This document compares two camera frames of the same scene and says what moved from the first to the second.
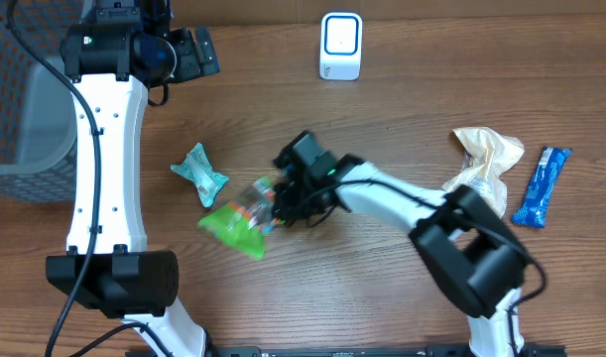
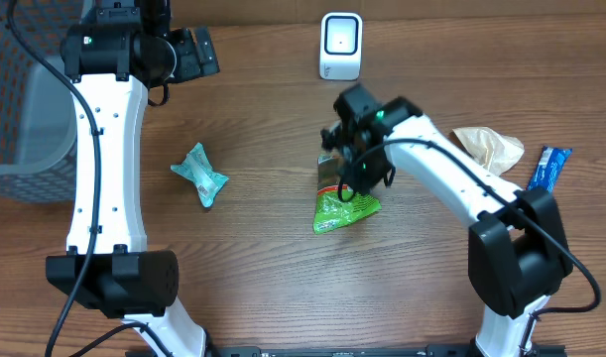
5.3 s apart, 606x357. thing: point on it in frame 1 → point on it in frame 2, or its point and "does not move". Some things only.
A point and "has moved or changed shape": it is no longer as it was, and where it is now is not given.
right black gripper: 281,209 → 358,183
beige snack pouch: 486,155 does not move
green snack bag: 244,222 has moved or changed shape
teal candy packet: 197,167 does not move
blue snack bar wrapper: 532,211 does not move
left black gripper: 183,41 does not move
